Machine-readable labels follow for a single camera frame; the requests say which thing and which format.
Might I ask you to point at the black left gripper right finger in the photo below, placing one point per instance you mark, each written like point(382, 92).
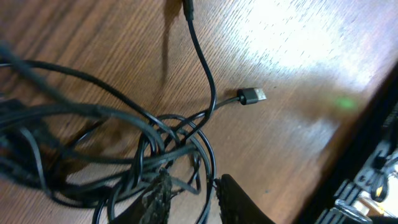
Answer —
point(236, 207)

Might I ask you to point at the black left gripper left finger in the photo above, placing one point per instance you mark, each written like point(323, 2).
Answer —
point(152, 206)

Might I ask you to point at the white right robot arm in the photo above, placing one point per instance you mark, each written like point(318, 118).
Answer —
point(364, 166)

